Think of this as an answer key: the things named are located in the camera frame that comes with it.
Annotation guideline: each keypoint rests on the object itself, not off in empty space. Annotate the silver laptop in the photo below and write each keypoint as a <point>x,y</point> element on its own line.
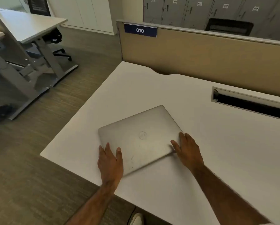
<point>142,138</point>

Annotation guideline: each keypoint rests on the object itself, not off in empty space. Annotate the row of grey lockers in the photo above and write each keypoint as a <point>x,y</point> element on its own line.
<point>201,11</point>

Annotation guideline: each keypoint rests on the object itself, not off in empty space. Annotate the person's right hand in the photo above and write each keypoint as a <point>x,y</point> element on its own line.
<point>190,153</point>

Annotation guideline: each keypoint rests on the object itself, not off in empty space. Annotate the black object on floor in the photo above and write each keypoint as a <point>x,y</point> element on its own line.
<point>0,112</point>

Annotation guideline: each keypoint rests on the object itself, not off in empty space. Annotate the person's right thumb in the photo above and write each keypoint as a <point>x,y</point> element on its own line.
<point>175,146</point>

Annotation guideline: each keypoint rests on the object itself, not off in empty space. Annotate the black framed poster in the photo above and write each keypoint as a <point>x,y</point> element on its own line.
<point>38,4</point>

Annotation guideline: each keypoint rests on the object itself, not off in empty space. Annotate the person's left forearm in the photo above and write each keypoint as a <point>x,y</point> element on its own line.
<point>94,205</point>

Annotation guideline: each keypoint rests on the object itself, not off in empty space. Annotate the person's left thumb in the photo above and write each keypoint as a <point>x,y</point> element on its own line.
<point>119,154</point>

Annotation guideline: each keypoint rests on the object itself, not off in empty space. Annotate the grey height-adjustable desk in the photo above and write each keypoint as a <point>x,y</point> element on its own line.
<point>29,28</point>

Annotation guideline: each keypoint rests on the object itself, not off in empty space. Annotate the white wall cabinet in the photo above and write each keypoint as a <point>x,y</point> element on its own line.
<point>83,11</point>

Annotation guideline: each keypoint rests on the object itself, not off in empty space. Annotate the black mesh office chair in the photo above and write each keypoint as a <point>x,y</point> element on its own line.
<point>229,26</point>

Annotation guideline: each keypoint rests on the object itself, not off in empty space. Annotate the person's left hand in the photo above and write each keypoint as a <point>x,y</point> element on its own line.
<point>110,167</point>

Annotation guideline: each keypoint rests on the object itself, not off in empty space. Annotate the person's right forearm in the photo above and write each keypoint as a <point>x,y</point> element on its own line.
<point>224,196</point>

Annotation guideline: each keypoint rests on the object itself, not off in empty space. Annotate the beige desk partition panel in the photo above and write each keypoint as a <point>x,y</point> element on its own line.
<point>201,60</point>

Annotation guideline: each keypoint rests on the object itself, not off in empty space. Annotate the blue number sign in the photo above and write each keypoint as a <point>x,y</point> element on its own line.
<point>140,30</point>

